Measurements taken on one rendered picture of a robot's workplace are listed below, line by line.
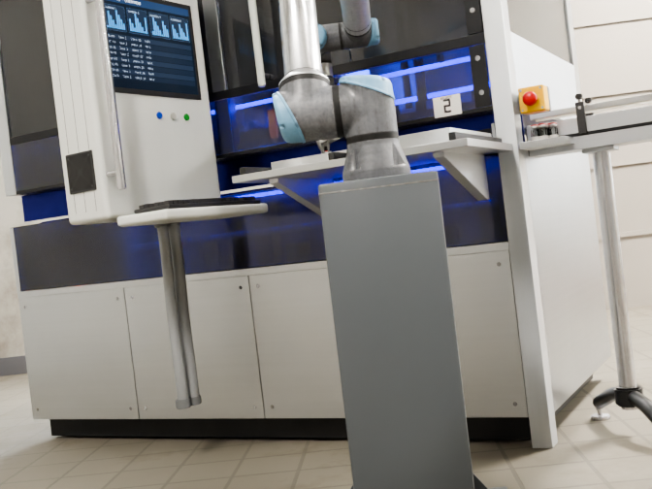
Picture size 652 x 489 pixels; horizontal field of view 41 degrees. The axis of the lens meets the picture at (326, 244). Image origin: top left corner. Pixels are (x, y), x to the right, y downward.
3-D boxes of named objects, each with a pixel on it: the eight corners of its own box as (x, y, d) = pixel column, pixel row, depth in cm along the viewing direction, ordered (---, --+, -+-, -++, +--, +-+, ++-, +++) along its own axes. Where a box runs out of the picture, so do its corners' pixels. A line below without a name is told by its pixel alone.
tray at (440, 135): (408, 158, 259) (407, 146, 259) (492, 146, 246) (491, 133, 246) (358, 156, 229) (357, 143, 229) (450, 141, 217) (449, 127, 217)
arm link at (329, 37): (337, 17, 236) (339, 26, 247) (296, 22, 237) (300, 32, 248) (340, 46, 236) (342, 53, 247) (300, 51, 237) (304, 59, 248)
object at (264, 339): (187, 388, 433) (167, 213, 432) (613, 377, 336) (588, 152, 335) (35, 441, 345) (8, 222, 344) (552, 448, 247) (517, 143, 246)
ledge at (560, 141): (533, 150, 259) (532, 144, 259) (576, 144, 252) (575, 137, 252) (520, 149, 246) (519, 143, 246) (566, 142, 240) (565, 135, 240)
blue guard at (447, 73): (16, 191, 342) (12, 146, 341) (492, 106, 250) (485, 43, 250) (16, 191, 341) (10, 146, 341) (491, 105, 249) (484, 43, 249)
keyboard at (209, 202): (227, 208, 277) (226, 201, 277) (261, 203, 269) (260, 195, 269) (134, 213, 244) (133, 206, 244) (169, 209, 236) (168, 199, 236)
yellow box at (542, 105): (527, 115, 251) (524, 90, 251) (551, 111, 248) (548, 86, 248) (519, 114, 245) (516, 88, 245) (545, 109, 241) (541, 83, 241)
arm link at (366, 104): (399, 129, 185) (392, 66, 184) (337, 137, 186) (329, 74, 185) (399, 135, 197) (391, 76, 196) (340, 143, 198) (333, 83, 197)
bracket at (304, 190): (329, 219, 276) (324, 179, 276) (338, 218, 275) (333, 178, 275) (274, 224, 246) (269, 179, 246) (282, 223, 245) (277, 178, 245)
